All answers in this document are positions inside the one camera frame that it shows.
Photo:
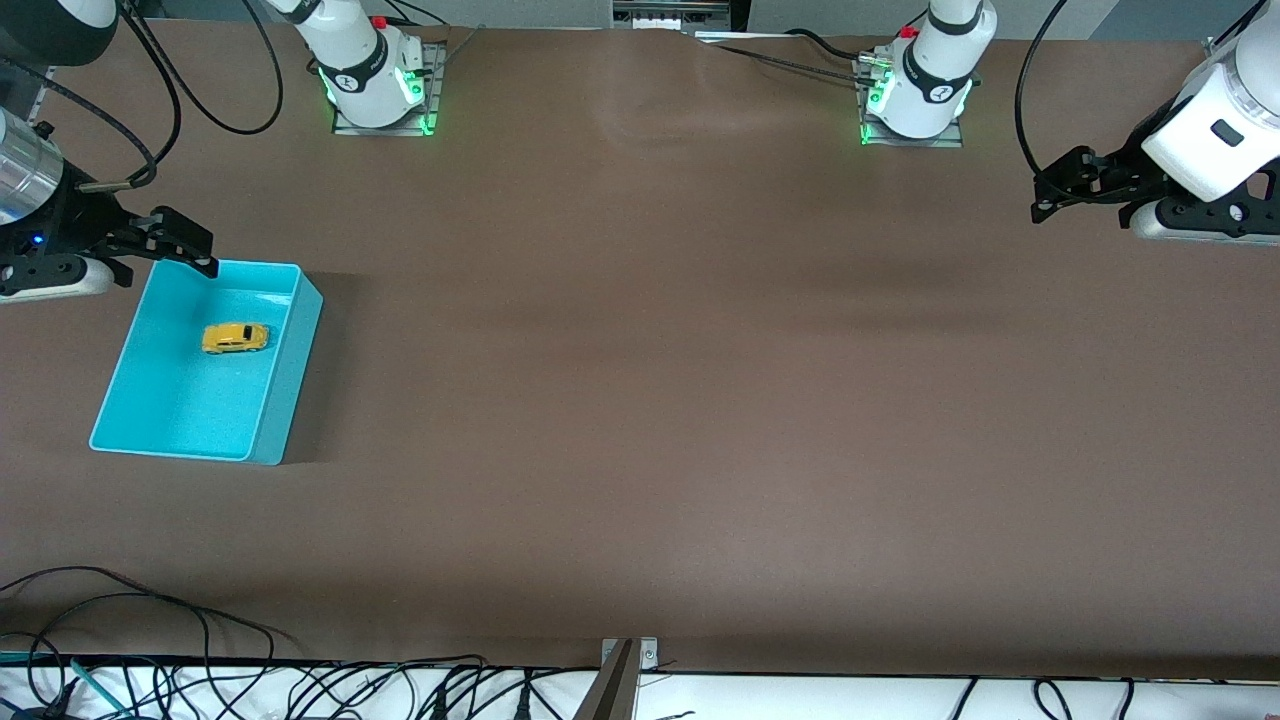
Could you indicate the grey metal device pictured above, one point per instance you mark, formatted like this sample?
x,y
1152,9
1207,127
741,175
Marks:
x,y
670,15

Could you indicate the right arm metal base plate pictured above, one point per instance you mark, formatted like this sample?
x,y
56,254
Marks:
x,y
437,80

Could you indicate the aluminium frame profile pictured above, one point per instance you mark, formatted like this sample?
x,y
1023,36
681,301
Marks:
x,y
1212,46

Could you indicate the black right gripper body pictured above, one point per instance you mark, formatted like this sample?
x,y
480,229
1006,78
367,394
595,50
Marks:
x,y
68,222

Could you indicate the small metal bracket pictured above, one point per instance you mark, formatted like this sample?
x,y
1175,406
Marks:
x,y
648,652

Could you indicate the yellow beetle toy car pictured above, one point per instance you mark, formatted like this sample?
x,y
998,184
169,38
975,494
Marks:
x,y
235,338

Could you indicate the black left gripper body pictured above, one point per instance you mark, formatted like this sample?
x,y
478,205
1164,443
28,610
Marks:
x,y
1122,172

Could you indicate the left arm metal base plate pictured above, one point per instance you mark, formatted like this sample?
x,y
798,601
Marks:
x,y
950,141

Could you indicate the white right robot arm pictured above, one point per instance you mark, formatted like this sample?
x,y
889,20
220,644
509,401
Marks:
x,y
370,70

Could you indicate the black power plug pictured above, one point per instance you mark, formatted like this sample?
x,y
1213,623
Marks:
x,y
438,705
522,703

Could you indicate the grey metal bar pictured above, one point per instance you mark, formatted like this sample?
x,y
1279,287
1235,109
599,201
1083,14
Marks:
x,y
612,690

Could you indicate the turquoise plastic bin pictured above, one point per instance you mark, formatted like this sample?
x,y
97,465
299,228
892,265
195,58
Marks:
x,y
190,400

